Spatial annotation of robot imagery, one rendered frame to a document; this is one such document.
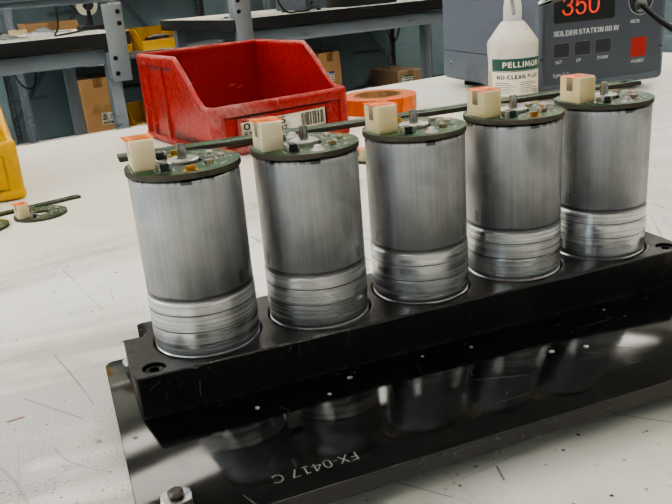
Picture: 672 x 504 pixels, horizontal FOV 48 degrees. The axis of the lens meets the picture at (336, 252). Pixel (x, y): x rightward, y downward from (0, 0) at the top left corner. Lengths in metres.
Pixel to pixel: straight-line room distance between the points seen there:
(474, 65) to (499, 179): 0.48
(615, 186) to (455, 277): 0.05
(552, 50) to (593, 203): 0.39
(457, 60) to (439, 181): 0.52
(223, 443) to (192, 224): 0.05
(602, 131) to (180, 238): 0.11
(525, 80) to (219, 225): 0.38
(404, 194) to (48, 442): 0.10
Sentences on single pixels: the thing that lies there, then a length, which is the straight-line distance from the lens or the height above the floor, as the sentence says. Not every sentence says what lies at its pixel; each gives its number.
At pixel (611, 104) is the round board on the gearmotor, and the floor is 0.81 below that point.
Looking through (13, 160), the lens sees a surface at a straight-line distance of 0.43.
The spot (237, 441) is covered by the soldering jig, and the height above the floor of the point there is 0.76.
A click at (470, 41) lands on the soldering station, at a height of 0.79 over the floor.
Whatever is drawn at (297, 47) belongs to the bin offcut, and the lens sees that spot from 0.55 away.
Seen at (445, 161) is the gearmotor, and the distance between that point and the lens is 0.18.
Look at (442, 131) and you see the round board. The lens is 0.18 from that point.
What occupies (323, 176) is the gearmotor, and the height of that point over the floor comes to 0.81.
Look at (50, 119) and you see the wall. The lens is 4.66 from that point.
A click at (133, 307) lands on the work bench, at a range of 0.26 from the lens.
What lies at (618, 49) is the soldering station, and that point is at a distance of 0.63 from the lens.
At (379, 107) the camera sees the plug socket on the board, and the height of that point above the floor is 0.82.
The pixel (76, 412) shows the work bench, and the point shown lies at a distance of 0.20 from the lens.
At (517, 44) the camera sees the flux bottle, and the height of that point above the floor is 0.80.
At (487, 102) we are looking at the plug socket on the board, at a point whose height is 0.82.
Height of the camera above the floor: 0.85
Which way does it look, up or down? 20 degrees down
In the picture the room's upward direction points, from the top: 5 degrees counter-clockwise
